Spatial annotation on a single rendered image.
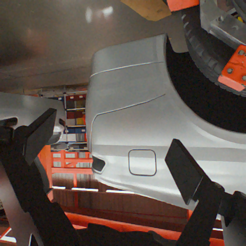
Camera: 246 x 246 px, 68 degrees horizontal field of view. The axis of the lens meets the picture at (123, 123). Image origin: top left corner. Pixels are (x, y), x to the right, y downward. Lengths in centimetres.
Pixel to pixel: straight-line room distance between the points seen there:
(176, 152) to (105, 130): 99
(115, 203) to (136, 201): 132
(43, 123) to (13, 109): 245
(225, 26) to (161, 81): 55
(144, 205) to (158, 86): 1048
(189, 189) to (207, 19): 50
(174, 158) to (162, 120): 85
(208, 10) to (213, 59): 14
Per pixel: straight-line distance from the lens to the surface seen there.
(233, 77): 55
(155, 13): 242
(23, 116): 266
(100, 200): 1200
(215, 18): 60
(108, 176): 121
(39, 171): 402
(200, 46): 66
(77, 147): 546
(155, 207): 1121
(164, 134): 104
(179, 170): 19
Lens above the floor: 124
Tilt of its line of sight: level
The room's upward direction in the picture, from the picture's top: 177 degrees clockwise
